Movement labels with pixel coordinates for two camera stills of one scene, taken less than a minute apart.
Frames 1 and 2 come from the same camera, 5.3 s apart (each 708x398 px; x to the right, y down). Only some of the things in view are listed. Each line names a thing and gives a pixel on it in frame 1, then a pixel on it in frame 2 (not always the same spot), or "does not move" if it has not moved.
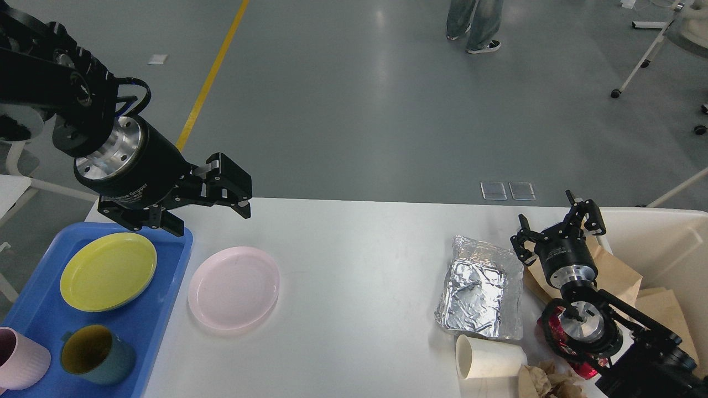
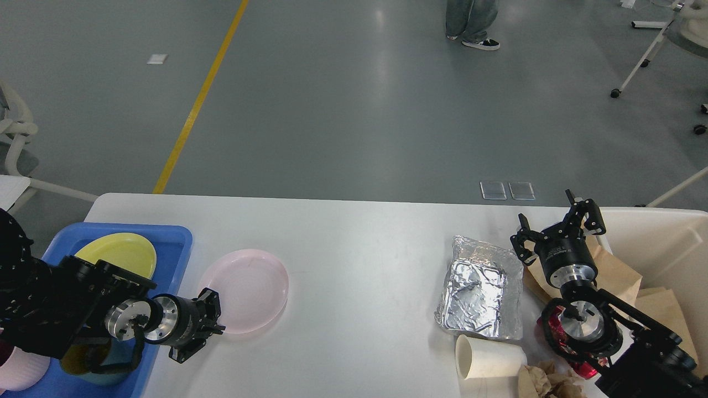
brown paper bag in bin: x=659 y=303 does not move
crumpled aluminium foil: x=481 y=292 does not move
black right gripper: x=564 y=254 does not move
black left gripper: x=141 y=166 to x=182 y=320
